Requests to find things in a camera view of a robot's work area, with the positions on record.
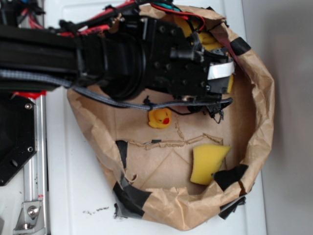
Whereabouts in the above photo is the white plastic bin lid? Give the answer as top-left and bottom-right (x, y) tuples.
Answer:
(45, 0), (268, 235)

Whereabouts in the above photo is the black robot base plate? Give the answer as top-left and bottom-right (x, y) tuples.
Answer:
(0, 92), (36, 187)

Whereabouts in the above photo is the grey braided cable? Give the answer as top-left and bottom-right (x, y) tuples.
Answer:
(0, 69), (233, 111)

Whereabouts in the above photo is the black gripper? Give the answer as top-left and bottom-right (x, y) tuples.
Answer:
(117, 14), (234, 98)

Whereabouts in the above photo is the yellow rubber duck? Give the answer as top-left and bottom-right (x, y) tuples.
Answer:
(148, 108), (172, 129)

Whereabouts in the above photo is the yellow sponge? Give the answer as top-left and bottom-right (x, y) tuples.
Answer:
(190, 144), (231, 186)

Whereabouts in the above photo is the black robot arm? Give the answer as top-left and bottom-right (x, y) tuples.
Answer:
(0, 16), (235, 101)

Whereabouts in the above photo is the yellow cloth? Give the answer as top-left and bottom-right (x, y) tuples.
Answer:
(174, 16), (223, 51)

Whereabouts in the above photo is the brown paper bag tray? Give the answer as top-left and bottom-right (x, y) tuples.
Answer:
(67, 6), (275, 231)

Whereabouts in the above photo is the aluminium rail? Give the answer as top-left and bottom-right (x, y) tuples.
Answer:
(13, 96), (50, 235)

